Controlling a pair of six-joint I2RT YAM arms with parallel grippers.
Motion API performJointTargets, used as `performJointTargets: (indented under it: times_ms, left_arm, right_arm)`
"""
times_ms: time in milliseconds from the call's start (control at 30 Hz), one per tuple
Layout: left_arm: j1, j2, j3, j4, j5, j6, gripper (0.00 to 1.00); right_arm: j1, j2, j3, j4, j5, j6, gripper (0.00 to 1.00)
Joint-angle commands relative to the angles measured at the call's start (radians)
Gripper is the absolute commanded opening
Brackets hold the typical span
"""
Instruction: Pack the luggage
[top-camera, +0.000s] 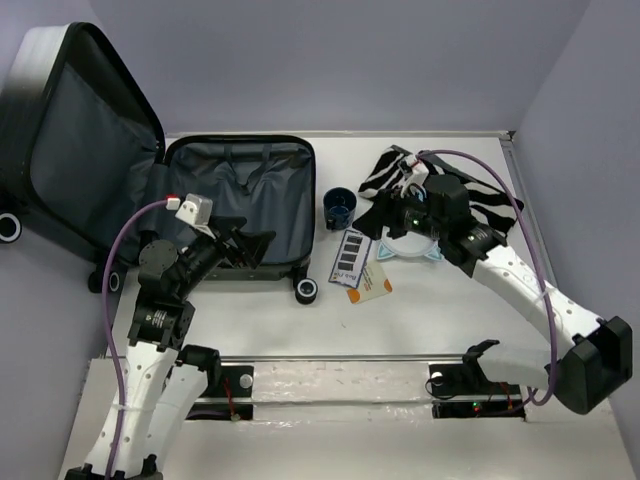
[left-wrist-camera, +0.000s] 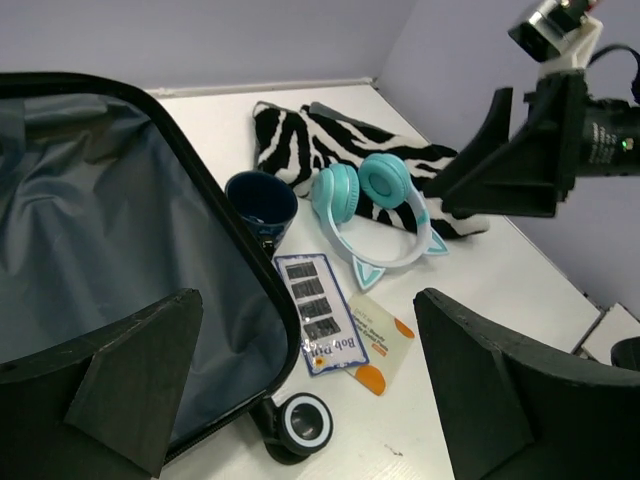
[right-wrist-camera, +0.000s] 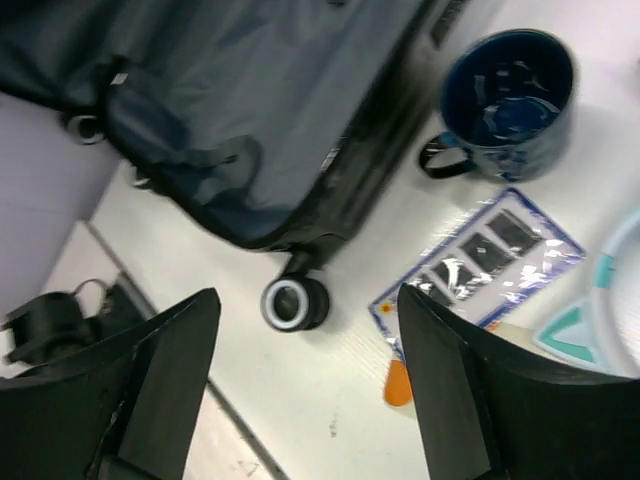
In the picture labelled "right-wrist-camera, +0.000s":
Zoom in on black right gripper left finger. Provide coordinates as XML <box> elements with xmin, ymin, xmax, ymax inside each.
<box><xmin>1</xmin><ymin>288</ymin><xmax>221</xmax><ymax>479</ymax></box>

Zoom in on small space print suitcase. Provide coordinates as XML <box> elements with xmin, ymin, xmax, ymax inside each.
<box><xmin>1</xmin><ymin>1</ymin><xmax>484</xmax><ymax>332</ymax></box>

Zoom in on dark blue ceramic mug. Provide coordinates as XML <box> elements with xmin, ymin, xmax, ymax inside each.
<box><xmin>417</xmin><ymin>29</ymin><xmax>578</xmax><ymax>182</ymax></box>

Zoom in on orange handled small tool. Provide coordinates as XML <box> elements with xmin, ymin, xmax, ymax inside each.
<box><xmin>383</xmin><ymin>359</ymin><xmax>413</xmax><ymax>407</ymax></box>

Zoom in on bobby pin card pack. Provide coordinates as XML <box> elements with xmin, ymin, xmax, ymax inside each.
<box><xmin>369</xmin><ymin>188</ymin><xmax>585</xmax><ymax>359</ymax></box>

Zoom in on teal cat ear headphones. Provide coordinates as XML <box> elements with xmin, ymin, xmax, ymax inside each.
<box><xmin>533</xmin><ymin>211</ymin><xmax>639</xmax><ymax>378</ymax></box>

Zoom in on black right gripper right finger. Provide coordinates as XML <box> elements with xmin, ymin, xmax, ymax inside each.
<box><xmin>397</xmin><ymin>285</ymin><xmax>639</xmax><ymax>479</ymax></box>

